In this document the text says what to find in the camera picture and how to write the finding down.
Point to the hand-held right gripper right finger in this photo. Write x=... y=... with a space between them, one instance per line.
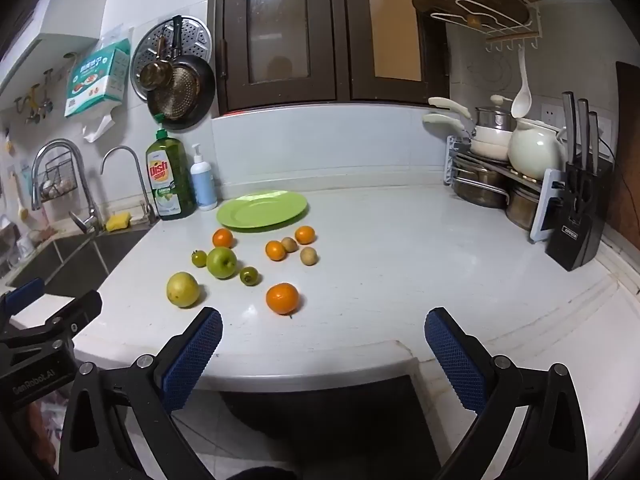
x=455 y=365

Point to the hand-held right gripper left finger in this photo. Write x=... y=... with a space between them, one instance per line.
x=192 y=360

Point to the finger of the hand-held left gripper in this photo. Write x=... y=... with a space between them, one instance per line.
x=80 y=310
x=22 y=294

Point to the yellow-green pear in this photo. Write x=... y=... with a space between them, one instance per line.
x=183 y=290

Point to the small green tomato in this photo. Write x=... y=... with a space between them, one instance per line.
x=199 y=258
x=248 y=276

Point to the green apple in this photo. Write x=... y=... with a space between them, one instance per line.
x=221 y=263

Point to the large orange with stem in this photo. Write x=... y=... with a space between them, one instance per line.
x=282 y=298

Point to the small orange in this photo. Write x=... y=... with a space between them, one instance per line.
x=305 y=235
x=275 y=250
x=223 y=238

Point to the small brown kiwi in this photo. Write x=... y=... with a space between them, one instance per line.
x=290 y=244
x=309 y=255

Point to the green plate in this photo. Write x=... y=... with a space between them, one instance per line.
x=260 y=210

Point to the kitchen sink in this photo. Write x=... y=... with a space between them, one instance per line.
x=75 y=265

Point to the yellow sponge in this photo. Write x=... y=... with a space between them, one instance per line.
x=117 y=222

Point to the garlic bulbs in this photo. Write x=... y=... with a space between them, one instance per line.
x=57 y=187

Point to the large chrome faucet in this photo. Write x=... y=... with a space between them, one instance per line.
x=82 y=195

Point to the thin chrome faucet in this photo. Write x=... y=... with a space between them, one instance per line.
x=142 y=185

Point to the green dish soap bottle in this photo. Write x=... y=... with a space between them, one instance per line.
x=170 y=180

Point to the small steel pot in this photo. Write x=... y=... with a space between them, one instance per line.
x=522 y=207

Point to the white pump bottle blue label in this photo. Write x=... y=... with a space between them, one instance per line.
x=204 y=185

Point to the wide steel pot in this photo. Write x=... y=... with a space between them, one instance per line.
x=480 y=190

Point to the metal pot rack white ends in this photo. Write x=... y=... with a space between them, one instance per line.
x=547 y=210

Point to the black knife block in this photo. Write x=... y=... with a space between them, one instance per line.
x=575 y=230

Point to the yellow hanging utensil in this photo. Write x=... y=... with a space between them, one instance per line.
x=31 y=102

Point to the metal hanging spoon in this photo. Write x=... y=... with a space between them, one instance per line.
x=47 y=95

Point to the teal and white paper box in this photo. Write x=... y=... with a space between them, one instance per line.
x=97 y=80

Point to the white ceramic pot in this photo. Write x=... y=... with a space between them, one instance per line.
x=535 y=152

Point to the gold mesh strainer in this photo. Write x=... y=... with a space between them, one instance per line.
x=175 y=95

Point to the small copper saucepan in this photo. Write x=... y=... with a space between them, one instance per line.
x=152 y=74

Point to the steel pot with lid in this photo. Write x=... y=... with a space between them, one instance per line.
x=492 y=117

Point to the black frying pan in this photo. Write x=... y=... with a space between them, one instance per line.
x=205 y=90

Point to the white ladle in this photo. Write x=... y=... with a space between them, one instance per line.
x=521 y=102

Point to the brown wooden panel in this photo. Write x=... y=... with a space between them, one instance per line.
x=630 y=150

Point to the round metal steamer plate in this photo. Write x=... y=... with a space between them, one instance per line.
x=192 y=35

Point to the dark wooden cabinet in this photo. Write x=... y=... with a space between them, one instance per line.
x=280 y=35

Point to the white wall shelf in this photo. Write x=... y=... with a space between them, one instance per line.
x=45 y=55

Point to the white wall outlet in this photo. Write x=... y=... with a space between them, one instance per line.
x=552 y=114

